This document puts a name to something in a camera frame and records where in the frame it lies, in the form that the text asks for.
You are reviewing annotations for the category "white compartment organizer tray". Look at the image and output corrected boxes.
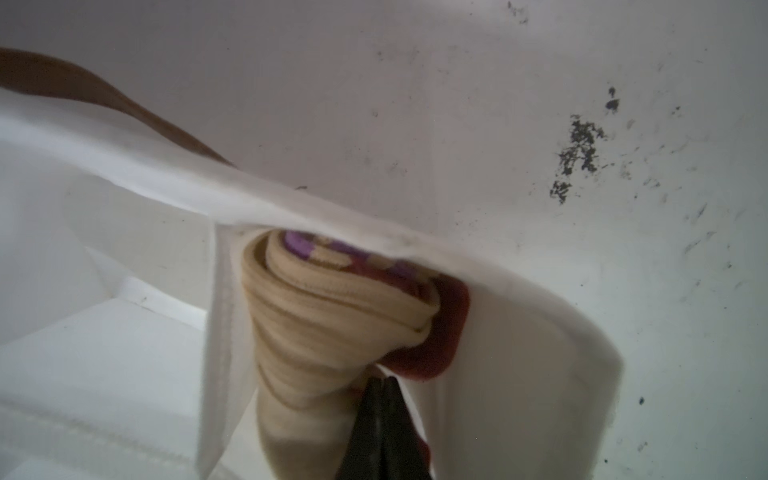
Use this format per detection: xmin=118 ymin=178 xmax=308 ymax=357
xmin=1 ymin=91 xmax=623 ymax=479

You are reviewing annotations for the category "beige maroon striped sock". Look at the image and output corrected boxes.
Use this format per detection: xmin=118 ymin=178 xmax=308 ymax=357
xmin=241 ymin=229 xmax=470 ymax=479

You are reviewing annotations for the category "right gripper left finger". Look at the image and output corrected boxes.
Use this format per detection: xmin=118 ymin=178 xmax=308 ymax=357
xmin=335 ymin=378 xmax=384 ymax=480

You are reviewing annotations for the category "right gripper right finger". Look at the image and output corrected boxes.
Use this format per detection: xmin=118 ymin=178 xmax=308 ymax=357
xmin=382 ymin=377 xmax=431 ymax=480

